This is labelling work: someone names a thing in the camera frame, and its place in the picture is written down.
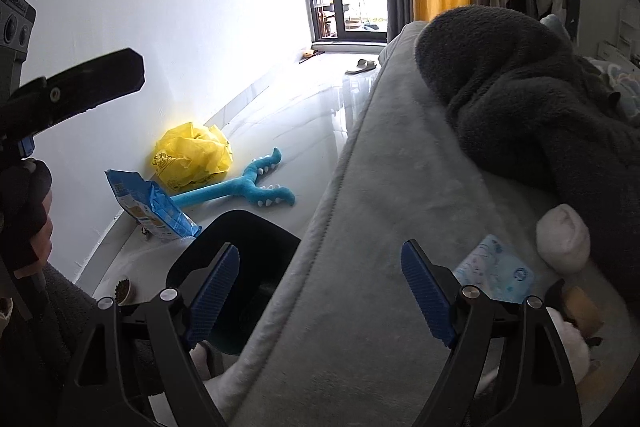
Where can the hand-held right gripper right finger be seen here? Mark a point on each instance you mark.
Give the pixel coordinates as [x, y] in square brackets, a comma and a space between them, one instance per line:
[425, 287]

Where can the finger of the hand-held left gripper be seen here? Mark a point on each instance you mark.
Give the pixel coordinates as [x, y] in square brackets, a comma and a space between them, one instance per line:
[85, 79]

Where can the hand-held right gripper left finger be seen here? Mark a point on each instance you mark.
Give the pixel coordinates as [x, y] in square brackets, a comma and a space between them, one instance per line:
[215, 287]

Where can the black trash bin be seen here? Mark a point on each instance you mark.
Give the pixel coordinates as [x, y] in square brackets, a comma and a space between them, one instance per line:
[250, 237]

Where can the brown cardboard tape roll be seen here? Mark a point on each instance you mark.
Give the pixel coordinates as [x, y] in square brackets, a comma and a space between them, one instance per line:
[582, 309]

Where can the person's left hand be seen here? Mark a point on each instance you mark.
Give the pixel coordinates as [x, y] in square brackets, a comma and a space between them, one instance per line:
[25, 212]

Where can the light blue tissue packet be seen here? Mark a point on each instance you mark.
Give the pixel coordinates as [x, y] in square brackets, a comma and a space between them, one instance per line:
[492, 274]

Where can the blue plush toy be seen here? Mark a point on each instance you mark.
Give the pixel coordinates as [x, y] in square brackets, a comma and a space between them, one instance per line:
[235, 189]

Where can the blue snack packet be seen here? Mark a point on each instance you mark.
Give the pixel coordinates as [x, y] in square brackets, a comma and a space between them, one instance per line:
[155, 207]

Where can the light grey bed cover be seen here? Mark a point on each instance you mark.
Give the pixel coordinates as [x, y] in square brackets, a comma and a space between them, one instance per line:
[380, 187]

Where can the black crescent-shaped piece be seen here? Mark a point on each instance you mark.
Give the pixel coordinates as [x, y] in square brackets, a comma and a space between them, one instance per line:
[554, 293]

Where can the yellow plastic bag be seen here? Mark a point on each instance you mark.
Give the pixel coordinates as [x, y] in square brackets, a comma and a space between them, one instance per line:
[192, 157]

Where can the white crumpled ball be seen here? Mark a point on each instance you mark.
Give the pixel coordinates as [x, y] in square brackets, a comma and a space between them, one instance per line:
[562, 237]

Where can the white fluffy cloth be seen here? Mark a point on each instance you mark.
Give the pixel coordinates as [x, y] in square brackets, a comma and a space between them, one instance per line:
[570, 352]

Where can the person's grey fleece pants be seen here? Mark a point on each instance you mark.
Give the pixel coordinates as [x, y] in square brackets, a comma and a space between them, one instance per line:
[50, 312]

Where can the dark grey fleece blanket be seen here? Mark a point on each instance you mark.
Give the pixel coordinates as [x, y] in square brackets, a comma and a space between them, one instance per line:
[520, 87]

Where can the small yellow object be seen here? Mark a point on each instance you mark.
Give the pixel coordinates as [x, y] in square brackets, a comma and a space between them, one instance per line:
[308, 54]

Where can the grey slipper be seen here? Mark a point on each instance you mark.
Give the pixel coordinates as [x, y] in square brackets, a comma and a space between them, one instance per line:
[361, 66]

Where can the light blue printed blanket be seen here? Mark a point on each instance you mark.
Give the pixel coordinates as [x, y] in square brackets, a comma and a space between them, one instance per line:
[617, 79]

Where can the white shelf unit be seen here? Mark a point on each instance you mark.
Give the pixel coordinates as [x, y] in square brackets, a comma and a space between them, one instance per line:
[622, 37]

